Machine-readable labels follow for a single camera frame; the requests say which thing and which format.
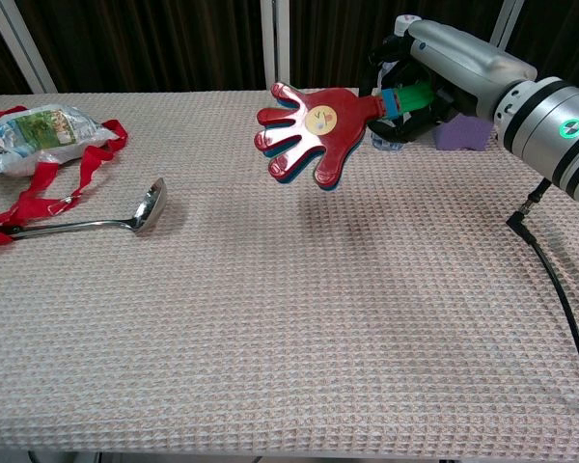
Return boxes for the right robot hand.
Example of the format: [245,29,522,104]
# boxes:
[356,16,538,146]

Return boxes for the red hand clapper green handle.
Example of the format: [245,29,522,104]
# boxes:
[253,81,436,194]

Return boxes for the clear plastic water bottle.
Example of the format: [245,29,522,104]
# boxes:
[370,14,424,152]

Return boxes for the purple foam block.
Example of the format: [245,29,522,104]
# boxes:
[432,114,496,153]

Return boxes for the dark curtain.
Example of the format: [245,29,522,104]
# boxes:
[0,0,579,95]

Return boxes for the beige waffle tablecloth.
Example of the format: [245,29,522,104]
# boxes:
[0,88,579,455]

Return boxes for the stainless steel ladle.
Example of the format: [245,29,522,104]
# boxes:
[0,177,168,241]

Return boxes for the white frame post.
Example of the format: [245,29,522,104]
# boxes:
[0,0,58,95]
[260,0,291,91]
[489,0,526,49]

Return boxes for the black cable with angled plug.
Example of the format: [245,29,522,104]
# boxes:
[506,177,579,438]

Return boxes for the plastic bag with red handles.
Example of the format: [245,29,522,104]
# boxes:
[0,104,129,255]

